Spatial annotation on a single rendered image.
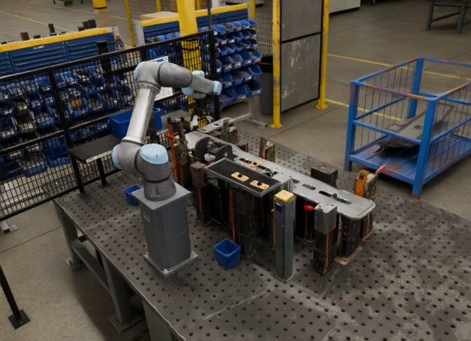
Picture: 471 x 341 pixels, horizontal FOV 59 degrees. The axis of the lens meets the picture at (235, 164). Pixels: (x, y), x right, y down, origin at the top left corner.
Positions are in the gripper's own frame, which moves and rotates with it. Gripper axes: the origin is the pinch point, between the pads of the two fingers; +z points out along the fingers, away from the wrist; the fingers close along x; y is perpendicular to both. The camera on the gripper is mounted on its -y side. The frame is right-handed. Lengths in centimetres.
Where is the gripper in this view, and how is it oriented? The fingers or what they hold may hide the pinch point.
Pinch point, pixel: (200, 126)
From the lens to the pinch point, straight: 262.9
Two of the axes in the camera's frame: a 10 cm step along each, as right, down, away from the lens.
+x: 7.1, -3.6, 6.0
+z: 0.4, 8.8, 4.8
